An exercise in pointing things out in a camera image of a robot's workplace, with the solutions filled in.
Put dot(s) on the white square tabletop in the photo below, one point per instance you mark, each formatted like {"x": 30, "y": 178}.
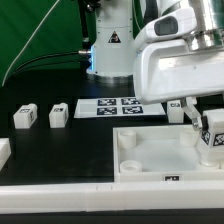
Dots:
{"x": 160, "y": 153}

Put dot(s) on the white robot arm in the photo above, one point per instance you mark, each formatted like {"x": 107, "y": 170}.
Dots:
{"x": 113, "y": 55}

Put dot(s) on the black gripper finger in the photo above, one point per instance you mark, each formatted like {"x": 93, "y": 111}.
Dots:
{"x": 188, "y": 106}

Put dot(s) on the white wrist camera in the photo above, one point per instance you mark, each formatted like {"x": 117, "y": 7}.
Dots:
{"x": 175, "y": 24}

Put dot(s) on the white sheet with tags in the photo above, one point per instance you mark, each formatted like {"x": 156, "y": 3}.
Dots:
{"x": 115, "y": 107}

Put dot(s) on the white L-shaped fence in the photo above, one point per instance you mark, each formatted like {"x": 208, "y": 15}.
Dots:
{"x": 111, "y": 196}

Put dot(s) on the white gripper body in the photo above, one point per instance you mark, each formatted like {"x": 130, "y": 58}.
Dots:
{"x": 167, "y": 70}

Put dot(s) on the green backdrop curtain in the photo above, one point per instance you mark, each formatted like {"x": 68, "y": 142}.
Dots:
{"x": 140, "y": 8}

